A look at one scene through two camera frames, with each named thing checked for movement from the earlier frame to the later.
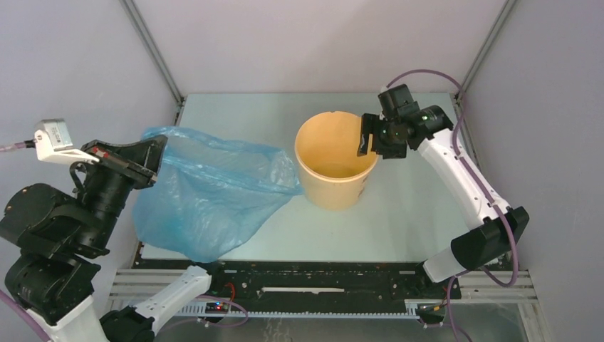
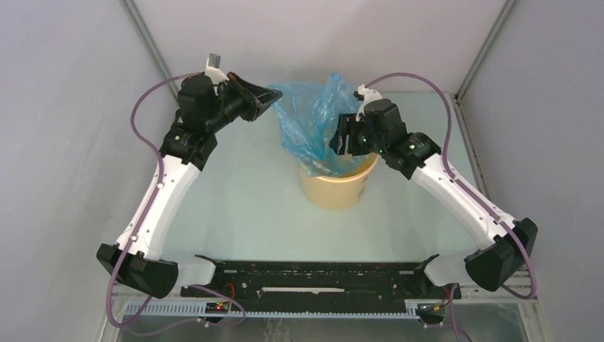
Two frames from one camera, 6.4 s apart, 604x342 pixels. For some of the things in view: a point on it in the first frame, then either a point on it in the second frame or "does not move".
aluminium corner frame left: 154,51 does not move
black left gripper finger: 140,178 → 256,108
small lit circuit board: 216,308 does not move
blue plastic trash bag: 211,197 → 308,110
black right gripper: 368,125 → 347,126
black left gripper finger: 146,154 → 263,96
